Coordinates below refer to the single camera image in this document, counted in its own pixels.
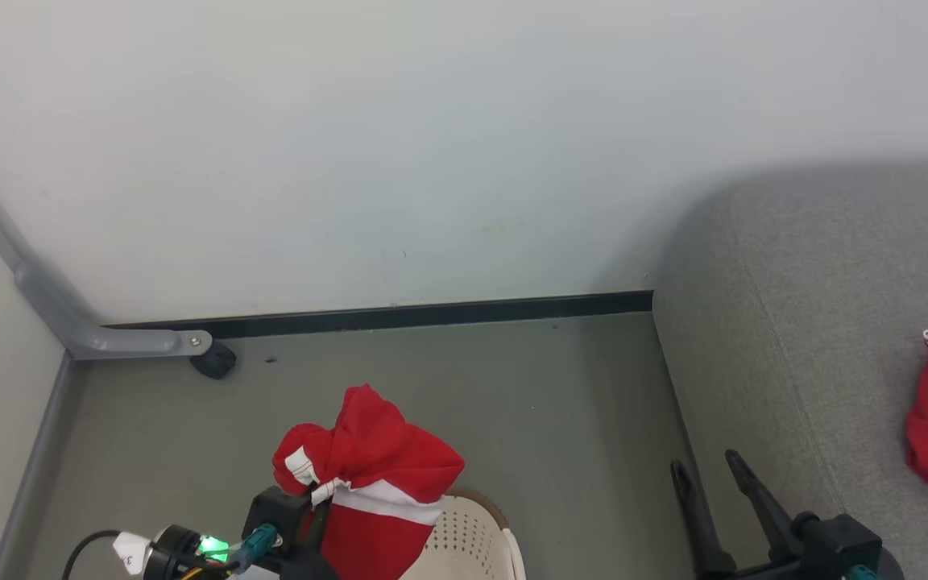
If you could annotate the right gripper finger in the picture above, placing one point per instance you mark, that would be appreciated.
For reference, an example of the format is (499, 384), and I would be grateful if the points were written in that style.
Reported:
(766, 511)
(698, 524)

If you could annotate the grey skirting board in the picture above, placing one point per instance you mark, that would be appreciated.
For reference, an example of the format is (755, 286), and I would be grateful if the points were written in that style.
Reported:
(29, 483)

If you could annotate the grey metal frame bar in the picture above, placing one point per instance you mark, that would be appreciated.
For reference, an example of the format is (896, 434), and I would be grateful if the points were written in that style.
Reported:
(61, 314)

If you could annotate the cream perforated laundry basket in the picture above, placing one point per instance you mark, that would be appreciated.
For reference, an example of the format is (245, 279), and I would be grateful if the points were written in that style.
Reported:
(472, 540)

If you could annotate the white paper tag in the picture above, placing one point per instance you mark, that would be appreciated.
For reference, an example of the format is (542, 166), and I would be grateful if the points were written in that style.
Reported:
(132, 552)

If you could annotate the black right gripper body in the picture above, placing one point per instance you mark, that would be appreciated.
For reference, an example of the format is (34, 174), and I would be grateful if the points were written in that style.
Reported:
(838, 548)

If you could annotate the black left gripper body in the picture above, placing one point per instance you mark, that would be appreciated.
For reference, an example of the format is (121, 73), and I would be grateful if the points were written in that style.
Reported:
(287, 519)

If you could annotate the black caster wheel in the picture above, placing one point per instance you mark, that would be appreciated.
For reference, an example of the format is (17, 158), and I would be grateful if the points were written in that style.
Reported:
(214, 360)

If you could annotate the grey fabric sofa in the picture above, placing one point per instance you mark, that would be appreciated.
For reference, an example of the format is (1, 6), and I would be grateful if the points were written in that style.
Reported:
(818, 322)

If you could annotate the black skirting board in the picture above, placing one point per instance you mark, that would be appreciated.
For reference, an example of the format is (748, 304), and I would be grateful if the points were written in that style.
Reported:
(432, 314)

